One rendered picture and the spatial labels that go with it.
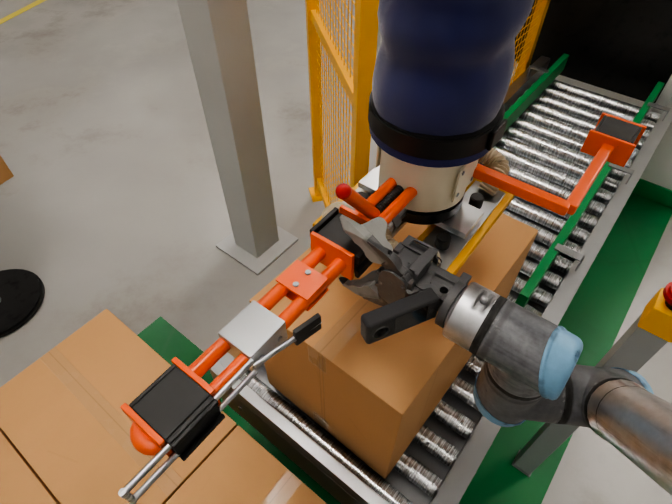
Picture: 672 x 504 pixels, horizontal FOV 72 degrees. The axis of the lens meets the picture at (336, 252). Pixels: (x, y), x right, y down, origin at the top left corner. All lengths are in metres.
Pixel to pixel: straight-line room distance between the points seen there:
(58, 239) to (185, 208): 0.65
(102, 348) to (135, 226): 1.23
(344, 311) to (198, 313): 1.31
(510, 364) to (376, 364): 0.35
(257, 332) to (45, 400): 1.00
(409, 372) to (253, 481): 0.54
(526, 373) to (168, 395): 0.44
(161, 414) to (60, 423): 0.91
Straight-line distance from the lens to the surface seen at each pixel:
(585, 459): 2.07
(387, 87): 0.75
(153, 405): 0.62
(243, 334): 0.64
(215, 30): 1.69
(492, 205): 1.02
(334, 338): 0.96
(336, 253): 0.71
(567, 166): 2.21
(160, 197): 2.83
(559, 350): 0.65
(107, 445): 1.42
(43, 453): 1.49
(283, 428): 1.25
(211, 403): 0.60
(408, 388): 0.92
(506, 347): 0.65
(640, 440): 0.65
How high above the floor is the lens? 1.77
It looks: 49 degrees down
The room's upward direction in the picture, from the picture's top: straight up
